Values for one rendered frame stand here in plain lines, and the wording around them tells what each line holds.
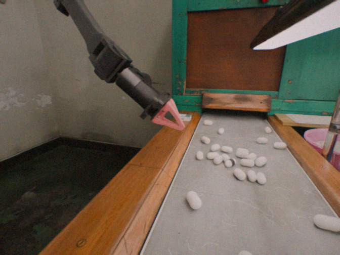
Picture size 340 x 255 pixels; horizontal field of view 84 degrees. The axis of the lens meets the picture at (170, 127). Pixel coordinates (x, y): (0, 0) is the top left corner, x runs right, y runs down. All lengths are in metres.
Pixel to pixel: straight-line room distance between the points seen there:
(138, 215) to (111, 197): 0.07
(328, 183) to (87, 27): 0.67
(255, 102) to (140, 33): 1.32
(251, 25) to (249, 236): 0.82
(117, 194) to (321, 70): 0.92
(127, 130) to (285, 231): 1.91
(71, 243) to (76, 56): 2.16
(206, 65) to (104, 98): 1.45
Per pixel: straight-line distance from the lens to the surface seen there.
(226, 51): 0.96
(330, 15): 0.29
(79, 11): 0.68
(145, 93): 0.47
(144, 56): 1.91
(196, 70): 0.97
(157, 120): 0.48
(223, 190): 0.43
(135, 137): 2.12
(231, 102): 0.91
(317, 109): 1.05
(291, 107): 1.01
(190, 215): 0.37
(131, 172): 0.43
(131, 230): 0.32
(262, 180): 0.47
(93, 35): 0.57
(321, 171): 0.55
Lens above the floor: 0.99
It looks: 18 degrees down
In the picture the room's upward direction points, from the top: straight up
